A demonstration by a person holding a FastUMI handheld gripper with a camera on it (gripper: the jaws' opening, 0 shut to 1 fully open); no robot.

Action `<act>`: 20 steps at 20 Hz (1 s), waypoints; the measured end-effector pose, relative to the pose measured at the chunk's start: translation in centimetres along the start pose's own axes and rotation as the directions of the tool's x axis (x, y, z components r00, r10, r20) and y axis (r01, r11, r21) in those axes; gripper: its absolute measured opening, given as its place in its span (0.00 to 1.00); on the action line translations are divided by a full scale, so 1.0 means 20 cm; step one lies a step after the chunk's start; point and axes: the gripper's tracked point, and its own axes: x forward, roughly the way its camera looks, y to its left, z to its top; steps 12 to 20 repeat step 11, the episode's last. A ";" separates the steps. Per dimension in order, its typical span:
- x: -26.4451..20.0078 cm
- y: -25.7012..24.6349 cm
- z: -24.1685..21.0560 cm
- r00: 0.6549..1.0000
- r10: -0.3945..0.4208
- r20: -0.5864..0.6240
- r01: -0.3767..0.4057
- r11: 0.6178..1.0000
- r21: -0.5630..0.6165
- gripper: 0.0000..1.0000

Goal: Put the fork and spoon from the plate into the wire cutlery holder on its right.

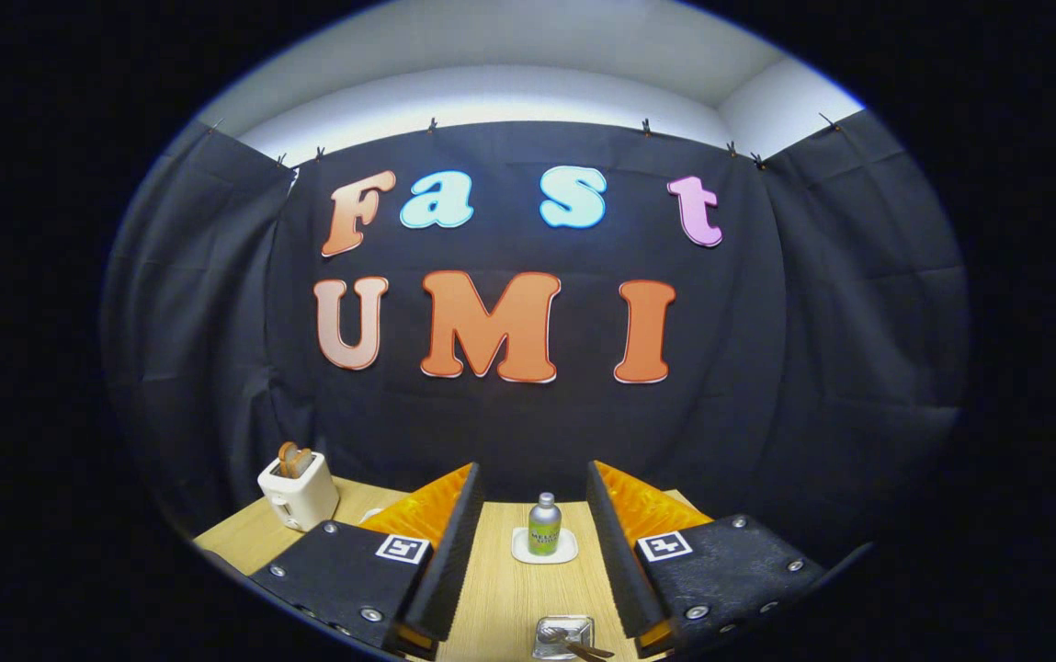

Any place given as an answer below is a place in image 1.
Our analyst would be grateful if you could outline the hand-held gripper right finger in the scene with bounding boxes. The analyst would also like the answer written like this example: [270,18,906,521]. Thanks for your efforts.
[585,460,827,658]

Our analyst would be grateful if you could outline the white square coaster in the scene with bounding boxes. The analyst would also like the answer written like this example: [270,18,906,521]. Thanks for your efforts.
[511,526,579,565]

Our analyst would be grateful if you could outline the metal wire basket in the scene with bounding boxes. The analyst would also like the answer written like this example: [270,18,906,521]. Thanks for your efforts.
[532,615,597,661]

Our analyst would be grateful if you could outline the metal spoon with wooden handle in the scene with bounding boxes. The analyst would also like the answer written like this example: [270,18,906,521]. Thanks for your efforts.
[539,625,611,658]

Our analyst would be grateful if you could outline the cream toaster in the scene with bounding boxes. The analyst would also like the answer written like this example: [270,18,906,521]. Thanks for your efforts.
[257,452,341,532]

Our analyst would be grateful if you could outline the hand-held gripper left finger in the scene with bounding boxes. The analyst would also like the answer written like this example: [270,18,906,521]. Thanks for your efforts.
[247,462,484,661]

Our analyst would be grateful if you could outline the green soda bottle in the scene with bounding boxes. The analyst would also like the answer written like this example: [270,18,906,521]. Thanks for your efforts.
[528,492,562,556]

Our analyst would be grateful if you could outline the row of small cloth clips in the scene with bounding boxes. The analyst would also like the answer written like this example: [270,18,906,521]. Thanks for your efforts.
[210,115,846,171]

